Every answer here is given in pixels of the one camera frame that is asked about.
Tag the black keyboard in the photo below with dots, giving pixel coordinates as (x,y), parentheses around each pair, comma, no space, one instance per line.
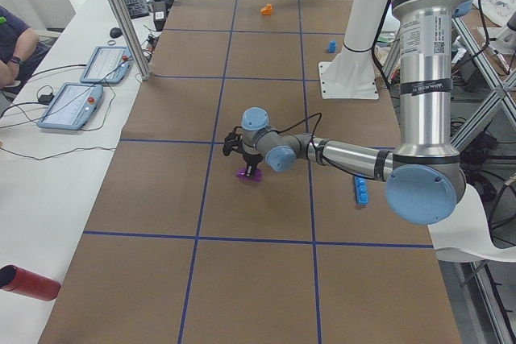
(136,8)

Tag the small blue block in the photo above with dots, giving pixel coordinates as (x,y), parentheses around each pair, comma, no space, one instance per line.
(331,48)

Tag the orange trapezoid block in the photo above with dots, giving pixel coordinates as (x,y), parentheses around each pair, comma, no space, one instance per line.
(267,10)

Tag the red cylinder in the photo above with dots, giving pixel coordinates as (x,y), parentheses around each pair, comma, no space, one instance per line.
(27,283)

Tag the aluminium frame post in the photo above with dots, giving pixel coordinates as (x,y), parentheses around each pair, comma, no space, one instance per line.
(122,16)

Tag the white paper sheet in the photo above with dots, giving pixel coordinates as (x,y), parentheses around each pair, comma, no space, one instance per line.
(464,237)

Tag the long blue brick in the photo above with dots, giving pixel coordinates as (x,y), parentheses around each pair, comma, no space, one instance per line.
(361,190)

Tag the far teach pendant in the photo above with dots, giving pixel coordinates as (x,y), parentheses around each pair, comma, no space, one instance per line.
(108,64)

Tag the near teach pendant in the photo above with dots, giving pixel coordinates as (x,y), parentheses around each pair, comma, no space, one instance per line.
(72,107)

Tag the teach pendant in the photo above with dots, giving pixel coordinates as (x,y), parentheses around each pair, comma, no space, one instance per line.
(108,64)
(72,107)

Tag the black computer mouse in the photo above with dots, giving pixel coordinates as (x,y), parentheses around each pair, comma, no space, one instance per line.
(115,32)

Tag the purple trapezoid block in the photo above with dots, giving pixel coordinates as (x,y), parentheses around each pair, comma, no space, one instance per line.
(241,175)

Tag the seated person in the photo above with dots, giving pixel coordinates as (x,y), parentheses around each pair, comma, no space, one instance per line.
(21,52)

